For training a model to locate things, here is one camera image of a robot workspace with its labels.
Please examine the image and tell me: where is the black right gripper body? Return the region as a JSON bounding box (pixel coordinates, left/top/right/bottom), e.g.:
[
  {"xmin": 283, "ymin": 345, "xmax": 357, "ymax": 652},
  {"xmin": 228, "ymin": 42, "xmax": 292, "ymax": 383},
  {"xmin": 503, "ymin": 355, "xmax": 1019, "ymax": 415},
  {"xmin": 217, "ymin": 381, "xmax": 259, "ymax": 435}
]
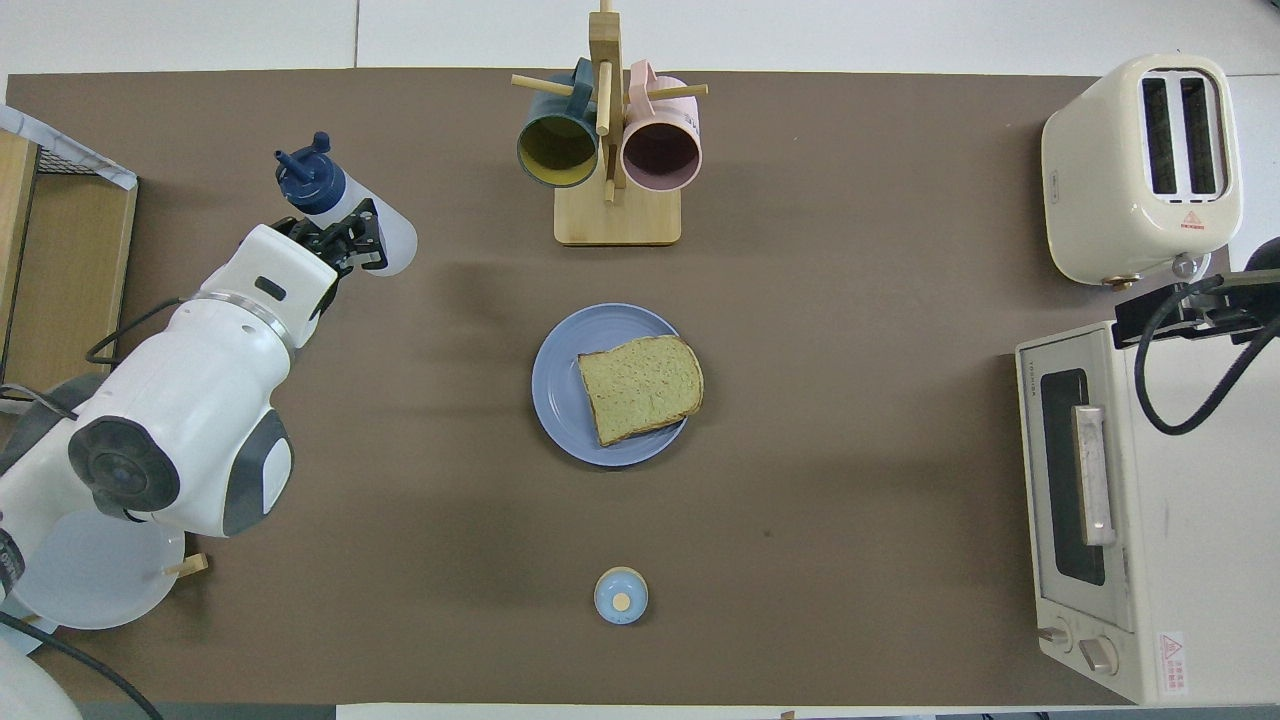
[{"xmin": 1200, "ymin": 268, "xmax": 1280, "ymax": 346}]

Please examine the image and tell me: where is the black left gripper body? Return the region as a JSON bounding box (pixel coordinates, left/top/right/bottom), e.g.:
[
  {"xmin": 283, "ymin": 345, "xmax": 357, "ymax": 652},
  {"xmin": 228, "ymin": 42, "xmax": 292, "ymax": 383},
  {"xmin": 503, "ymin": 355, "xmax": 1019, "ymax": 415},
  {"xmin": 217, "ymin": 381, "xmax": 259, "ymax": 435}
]
[{"xmin": 272, "ymin": 218, "xmax": 351, "ymax": 276}]

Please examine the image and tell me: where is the translucent squeeze bottle blue cap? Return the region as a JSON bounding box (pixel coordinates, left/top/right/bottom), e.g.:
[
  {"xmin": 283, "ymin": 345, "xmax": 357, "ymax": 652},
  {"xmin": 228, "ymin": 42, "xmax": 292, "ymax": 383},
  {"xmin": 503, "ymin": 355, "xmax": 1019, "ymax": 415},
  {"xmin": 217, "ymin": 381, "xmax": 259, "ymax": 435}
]
[{"xmin": 275, "ymin": 132, "xmax": 418, "ymax": 278}]

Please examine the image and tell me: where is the toasted bread slice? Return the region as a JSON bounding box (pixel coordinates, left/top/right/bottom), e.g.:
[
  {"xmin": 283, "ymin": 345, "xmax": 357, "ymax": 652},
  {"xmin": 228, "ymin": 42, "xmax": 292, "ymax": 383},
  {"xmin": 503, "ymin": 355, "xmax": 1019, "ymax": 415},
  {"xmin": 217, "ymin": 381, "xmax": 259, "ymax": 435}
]
[{"xmin": 577, "ymin": 335, "xmax": 705, "ymax": 448}]

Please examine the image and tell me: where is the blue round plate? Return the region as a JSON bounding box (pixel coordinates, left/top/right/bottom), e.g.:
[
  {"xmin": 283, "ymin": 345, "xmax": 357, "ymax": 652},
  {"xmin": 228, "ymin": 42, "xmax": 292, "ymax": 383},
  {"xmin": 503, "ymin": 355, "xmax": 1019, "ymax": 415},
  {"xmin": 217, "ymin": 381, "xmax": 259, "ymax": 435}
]
[{"xmin": 531, "ymin": 303, "xmax": 695, "ymax": 468}]

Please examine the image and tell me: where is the wooden plate rack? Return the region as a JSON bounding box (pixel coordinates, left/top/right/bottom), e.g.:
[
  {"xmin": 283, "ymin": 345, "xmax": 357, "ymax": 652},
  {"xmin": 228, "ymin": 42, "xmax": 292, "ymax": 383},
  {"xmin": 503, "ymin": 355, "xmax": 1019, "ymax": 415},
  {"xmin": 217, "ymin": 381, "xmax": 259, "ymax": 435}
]
[{"xmin": 12, "ymin": 553, "xmax": 210, "ymax": 629}]

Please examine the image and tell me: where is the grey-blue plate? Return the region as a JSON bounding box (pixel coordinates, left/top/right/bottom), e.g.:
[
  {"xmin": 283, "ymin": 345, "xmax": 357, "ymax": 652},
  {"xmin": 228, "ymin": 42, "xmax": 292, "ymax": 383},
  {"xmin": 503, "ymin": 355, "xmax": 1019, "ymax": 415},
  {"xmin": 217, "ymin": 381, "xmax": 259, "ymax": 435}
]
[{"xmin": 15, "ymin": 510, "xmax": 187, "ymax": 631}]

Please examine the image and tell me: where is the light blue plate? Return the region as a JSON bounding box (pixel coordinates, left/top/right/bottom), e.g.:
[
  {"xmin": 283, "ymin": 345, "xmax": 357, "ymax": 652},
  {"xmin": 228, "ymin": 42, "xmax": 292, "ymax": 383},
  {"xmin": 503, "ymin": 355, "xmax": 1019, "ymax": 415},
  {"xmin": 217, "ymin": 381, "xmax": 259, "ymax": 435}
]
[{"xmin": 8, "ymin": 618, "xmax": 53, "ymax": 659}]

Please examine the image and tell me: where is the cream two-slot toaster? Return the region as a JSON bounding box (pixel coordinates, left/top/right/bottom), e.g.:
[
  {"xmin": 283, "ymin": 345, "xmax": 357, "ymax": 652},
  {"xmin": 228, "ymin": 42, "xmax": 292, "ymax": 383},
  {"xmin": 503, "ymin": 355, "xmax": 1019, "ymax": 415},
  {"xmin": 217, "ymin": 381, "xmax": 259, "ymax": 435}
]
[{"xmin": 1040, "ymin": 53, "xmax": 1244, "ymax": 291}]

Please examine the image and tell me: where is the white toaster oven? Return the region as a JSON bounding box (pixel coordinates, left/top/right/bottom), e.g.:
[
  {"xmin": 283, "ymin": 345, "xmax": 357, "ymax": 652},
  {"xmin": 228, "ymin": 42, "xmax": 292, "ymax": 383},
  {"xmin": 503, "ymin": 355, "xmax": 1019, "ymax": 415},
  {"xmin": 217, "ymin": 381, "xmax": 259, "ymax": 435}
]
[{"xmin": 1015, "ymin": 320, "xmax": 1280, "ymax": 706}]

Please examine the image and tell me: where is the dark teal mug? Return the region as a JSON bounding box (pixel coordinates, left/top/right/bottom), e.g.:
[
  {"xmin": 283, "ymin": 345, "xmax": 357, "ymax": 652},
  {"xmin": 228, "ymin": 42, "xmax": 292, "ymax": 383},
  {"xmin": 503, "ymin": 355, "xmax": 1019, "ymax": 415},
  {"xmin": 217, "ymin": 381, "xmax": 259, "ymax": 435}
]
[{"xmin": 516, "ymin": 57, "xmax": 601, "ymax": 189}]

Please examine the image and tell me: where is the wooden stepped shelf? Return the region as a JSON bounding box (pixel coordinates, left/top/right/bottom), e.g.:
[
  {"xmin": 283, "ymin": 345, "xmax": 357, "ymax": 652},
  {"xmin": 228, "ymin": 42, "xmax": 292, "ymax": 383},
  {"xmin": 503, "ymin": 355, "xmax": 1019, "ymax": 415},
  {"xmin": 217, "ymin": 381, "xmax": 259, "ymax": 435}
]
[{"xmin": 0, "ymin": 130, "xmax": 139, "ymax": 396}]

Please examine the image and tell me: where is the wooden mug tree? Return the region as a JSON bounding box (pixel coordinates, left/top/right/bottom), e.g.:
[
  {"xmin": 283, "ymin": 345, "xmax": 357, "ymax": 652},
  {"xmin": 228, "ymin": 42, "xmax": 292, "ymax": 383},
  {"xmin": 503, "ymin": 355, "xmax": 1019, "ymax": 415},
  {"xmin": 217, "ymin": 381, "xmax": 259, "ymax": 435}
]
[{"xmin": 511, "ymin": 0, "xmax": 709, "ymax": 247}]

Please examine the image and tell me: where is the pink ribbed mug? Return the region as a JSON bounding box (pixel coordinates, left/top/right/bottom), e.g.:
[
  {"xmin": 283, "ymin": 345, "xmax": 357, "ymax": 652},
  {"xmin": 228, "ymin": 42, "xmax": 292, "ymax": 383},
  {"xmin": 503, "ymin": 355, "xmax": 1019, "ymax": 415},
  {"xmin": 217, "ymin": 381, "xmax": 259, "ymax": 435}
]
[{"xmin": 620, "ymin": 60, "xmax": 704, "ymax": 194}]

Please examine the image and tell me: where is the brown table mat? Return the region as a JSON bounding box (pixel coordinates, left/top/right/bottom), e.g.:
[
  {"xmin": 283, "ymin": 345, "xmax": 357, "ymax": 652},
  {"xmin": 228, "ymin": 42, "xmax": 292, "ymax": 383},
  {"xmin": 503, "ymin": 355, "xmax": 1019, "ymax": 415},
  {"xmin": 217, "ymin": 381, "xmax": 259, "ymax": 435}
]
[{"xmin": 0, "ymin": 68, "xmax": 1231, "ymax": 706}]

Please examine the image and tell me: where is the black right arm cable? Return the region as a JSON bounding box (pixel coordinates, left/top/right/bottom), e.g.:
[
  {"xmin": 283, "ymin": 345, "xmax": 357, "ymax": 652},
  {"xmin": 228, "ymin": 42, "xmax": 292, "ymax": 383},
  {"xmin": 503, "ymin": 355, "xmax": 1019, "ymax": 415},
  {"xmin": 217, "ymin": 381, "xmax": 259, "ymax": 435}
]
[{"xmin": 1133, "ymin": 275, "xmax": 1280, "ymax": 436}]

